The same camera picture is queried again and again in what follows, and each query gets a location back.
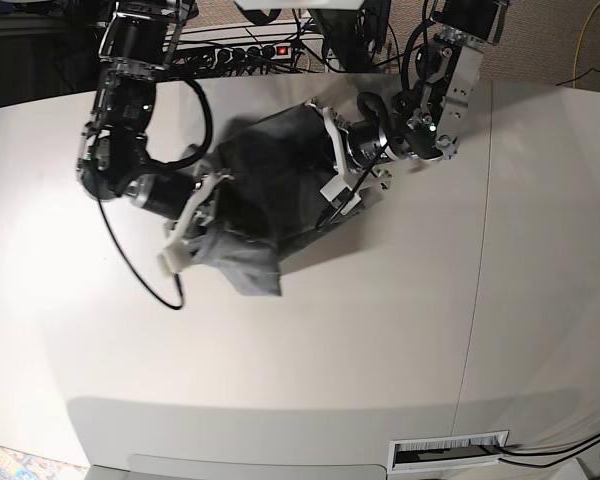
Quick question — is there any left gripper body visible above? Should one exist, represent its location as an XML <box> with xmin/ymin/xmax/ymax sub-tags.
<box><xmin>304</xmin><ymin>99</ymin><xmax>391</xmax><ymax>200</ymax></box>

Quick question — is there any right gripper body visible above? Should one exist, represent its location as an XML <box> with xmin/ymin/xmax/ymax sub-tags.
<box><xmin>129</xmin><ymin>169</ymin><xmax>233</xmax><ymax>265</ymax></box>

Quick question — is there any grey T-shirt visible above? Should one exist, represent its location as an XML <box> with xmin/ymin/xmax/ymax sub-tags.
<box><xmin>190</xmin><ymin>105</ymin><xmax>348</xmax><ymax>296</ymax></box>

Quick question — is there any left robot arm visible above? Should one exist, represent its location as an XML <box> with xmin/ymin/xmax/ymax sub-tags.
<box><xmin>310</xmin><ymin>1</ymin><xmax>509</xmax><ymax>213</ymax></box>

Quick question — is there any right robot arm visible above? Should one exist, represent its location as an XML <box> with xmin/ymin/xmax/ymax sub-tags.
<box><xmin>76</xmin><ymin>1</ymin><xmax>231</xmax><ymax>274</ymax></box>

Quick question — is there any black power strip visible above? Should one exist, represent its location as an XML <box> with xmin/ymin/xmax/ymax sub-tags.
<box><xmin>164</xmin><ymin>41</ymin><xmax>297</xmax><ymax>76</ymax></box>

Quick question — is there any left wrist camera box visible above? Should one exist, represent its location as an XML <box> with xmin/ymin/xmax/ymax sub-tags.
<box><xmin>320</xmin><ymin>174</ymin><xmax>361</xmax><ymax>216</ymax></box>

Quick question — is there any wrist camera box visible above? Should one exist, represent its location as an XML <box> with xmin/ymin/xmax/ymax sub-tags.
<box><xmin>320</xmin><ymin>174</ymin><xmax>361</xmax><ymax>216</ymax></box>
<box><xmin>158</xmin><ymin>246</ymin><xmax>191</xmax><ymax>276</ymax></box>

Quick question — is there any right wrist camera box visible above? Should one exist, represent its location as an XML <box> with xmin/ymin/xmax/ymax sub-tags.
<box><xmin>158</xmin><ymin>246</ymin><xmax>191</xmax><ymax>276</ymax></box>

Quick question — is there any yellow cable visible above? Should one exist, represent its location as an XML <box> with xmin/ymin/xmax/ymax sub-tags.
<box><xmin>568</xmin><ymin>0</ymin><xmax>600</xmax><ymax>87</ymax></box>

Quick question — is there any white cable grommet tray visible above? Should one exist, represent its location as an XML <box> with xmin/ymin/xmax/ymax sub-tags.
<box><xmin>387</xmin><ymin>430</ymin><xmax>510</xmax><ymax>474</ymax></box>

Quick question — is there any black cable pair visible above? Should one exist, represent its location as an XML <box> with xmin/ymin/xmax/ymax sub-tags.
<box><xmin>494</xmin><ymin>427</ymin><xmax>600</xmax><ymax>468</ymax></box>

